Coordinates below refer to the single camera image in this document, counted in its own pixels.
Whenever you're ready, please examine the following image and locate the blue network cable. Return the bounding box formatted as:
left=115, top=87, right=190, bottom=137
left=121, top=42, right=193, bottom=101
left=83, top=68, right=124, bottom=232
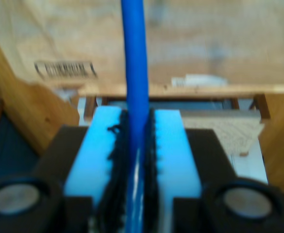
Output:
left=120, top=0, right=150, bottom=233

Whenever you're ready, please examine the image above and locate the beige woven rug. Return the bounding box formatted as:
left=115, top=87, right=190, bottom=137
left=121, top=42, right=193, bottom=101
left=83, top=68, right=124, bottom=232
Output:
left=182, top=113, right=265, bottom=156

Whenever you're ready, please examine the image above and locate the brown packing paper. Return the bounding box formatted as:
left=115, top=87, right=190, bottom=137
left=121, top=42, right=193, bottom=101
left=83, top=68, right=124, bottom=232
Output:
left=0, top=0, right=284, bottom=89

